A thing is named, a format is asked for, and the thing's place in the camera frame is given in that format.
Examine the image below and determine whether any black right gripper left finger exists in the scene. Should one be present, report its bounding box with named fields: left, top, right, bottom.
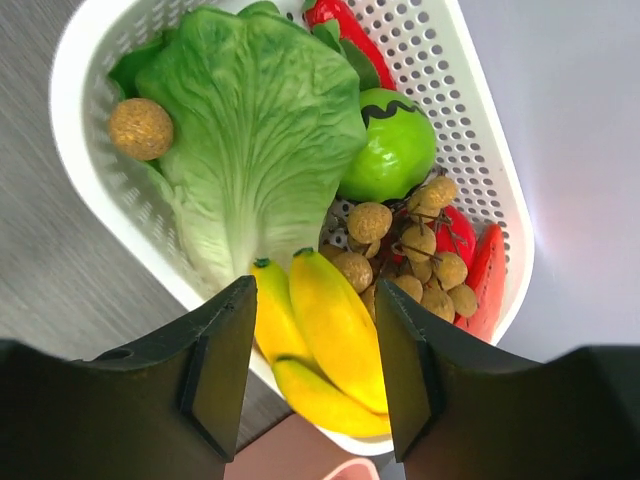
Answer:
left=1, top=276, right=257, bottom=479

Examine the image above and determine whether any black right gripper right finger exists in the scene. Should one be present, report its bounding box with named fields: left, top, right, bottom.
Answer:
left=375, top=281, right=639, bottom=479

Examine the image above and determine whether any yellow banana bunch toy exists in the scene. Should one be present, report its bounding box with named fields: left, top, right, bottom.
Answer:
left=251, top=248, right=391, bottom=438

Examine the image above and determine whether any brown longan bunch toy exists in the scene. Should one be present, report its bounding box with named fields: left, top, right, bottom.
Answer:
left=320, top=173, right=478, bottom=323

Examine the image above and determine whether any watermelon slice toy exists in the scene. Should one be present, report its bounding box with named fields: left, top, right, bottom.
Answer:
left=454, top=224, right=506, bottom=343

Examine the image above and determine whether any red tomato toy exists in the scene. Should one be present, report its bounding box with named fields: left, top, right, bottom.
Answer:
left=384, top=205, right=476, bottom=268

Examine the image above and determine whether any green apple toy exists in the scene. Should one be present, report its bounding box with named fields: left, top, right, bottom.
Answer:
left=337, top=88, right=436, bottom=202

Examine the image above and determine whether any loose brown longan ball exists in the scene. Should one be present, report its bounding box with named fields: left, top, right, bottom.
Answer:
left=108, top=98, right=174, bottom=161

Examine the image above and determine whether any green lettuce leaf toy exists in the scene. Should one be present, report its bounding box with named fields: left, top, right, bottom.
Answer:
left=110, top=1, right=367, bottom=291

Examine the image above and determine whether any red strawberry toy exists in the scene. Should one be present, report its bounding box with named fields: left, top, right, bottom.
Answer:
left=302, top=0, right=396, bottom=91

